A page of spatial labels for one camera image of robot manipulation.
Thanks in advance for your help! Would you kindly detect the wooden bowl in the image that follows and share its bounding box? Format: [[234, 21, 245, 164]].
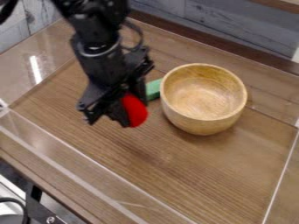
[[160, 63, 248, 136]]

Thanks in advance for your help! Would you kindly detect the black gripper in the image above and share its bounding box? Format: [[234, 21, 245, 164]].
[[70, 36, 154, 128]]

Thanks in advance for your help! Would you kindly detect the red plush strawberry toy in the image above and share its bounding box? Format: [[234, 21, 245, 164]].
[[121, 94, 148, 128]]

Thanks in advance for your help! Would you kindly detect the green foam block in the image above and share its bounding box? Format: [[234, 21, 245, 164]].
[[145, 79, 161, 101]]

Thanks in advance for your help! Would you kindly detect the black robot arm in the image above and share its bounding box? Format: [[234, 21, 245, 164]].
[[50, 0, 154, 128]]

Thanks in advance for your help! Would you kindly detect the black cable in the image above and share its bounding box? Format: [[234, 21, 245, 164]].
[[0, 197, 30, 224]]

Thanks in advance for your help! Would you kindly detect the black metal table bracket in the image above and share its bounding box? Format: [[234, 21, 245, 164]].
[[25, 184, 66, 224]]

